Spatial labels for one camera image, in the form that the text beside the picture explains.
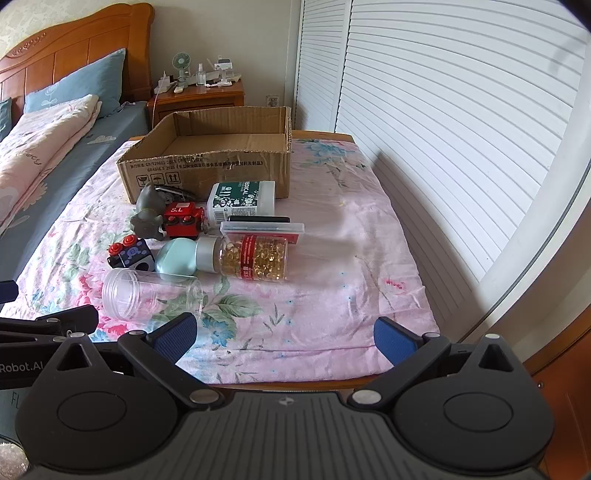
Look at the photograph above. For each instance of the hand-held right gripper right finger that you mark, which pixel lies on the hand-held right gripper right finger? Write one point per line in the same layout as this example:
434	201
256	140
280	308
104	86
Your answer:
392	341

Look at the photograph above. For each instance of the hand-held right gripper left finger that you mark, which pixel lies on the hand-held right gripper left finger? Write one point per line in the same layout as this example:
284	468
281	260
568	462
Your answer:
178	334

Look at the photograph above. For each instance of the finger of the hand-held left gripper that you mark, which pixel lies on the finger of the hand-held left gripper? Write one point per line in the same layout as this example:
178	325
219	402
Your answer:
7	290
69	321

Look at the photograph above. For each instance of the clear plastic jar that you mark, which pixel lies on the clear plastic jar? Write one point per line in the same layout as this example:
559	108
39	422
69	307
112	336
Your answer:
138	293

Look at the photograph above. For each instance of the teal plastic bottle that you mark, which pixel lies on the teal plastic bottle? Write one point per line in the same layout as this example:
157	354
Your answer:
178	258

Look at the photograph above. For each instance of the black red toy car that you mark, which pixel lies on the black red toy car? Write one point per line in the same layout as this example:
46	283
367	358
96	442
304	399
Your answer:
134	258

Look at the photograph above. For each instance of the red toy train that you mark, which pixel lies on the red toy train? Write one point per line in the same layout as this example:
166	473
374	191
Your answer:
180	219

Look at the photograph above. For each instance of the capsule bottle with silver cap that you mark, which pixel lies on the capsule bottle with silver cap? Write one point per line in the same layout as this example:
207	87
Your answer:
263	256

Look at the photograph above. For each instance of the clear plastic case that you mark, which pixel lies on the clear plastic case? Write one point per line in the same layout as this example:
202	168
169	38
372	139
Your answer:
258	228

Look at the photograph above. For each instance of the grey cat toy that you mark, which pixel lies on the grey cat toy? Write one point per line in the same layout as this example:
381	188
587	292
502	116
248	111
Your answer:
147	203

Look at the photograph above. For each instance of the black case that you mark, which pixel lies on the black case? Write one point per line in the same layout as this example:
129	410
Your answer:
258	218

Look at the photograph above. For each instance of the white bottle with green label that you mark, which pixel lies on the white bottle with green label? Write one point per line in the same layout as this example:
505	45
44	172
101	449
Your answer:
240	198

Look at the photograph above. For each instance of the brown cardboard box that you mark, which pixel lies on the brown cardboard box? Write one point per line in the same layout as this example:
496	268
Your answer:
207	166

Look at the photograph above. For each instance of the pink floral sheet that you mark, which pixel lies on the pink floral sheet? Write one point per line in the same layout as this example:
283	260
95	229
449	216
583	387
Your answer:
323	230

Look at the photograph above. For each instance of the pink quilt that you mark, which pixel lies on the pink quilt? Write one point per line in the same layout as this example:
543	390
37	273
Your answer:
41	134

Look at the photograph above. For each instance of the blue pillow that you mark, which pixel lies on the blue pillow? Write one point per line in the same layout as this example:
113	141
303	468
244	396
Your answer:
4	117
92	78

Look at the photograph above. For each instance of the blue bed sheet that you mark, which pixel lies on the blue bed sheet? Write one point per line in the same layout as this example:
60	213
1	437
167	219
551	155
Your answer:
99	138

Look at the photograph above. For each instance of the white louvered closet door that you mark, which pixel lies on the white louvered closet door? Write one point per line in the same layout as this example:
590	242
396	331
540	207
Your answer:
323	60
461	115

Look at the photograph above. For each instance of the wooden nightstand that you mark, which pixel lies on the wooden nightstand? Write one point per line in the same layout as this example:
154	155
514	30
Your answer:
203	99

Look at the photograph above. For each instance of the wooden bed headboard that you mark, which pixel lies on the wooden bed headboard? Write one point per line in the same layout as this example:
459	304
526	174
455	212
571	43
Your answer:
78	50

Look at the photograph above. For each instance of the white power strip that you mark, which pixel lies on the white power strip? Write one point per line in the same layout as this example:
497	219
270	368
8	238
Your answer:
165	82

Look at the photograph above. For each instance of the clear spray bottle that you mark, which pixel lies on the clear spray bottle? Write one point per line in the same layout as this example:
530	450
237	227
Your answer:
201	76

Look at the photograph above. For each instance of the phone on clear stand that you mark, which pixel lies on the phone on clear stand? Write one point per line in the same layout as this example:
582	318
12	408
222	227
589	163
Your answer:
224	71

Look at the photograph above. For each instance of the small green desk fan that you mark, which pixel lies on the small green desk fan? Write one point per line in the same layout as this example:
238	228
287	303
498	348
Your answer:
180	64

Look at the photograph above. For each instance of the wall outlet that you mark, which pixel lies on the wall outlet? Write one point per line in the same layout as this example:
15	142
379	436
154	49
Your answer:
272	100

